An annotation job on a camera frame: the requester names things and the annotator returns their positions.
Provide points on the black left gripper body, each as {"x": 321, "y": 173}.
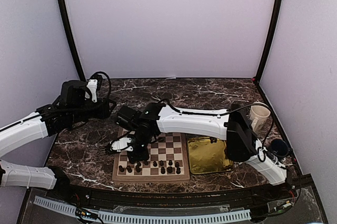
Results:
{"x": 79, "y": 113}

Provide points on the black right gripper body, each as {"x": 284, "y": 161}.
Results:
{"x": 144, "y": 154}

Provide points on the wooden chess board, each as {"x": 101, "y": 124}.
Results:
{"x": 171, "y": 146}

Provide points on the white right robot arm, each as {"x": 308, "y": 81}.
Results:
{"x": 230, "y": 125}

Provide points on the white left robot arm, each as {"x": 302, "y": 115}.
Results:
{"x": 37, "y": 125}

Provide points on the gold metal tray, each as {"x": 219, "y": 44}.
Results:
{"x": 208, "y": 155}

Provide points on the white coral pattern mug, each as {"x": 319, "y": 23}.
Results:
{"x": 259, "y": 113}

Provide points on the dark blue mug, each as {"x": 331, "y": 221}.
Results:
{"x": 279, "y": 148}

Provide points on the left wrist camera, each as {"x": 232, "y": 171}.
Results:
{"x": 93, "y": 84}

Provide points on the black front rail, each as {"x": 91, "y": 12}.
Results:
{"x": 104, "y": 198}

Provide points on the white slotted cable duct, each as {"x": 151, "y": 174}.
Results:
{"x": 143, "y": 215}

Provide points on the left black frame post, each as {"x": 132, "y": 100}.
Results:
{"x": 70, "y": 39}

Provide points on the black frame post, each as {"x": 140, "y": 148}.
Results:
{"x": 268, "y": 41}
{"x": 70, "y": 39}

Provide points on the right black frame post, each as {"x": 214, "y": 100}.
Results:
{"x": 268, "y": 41}

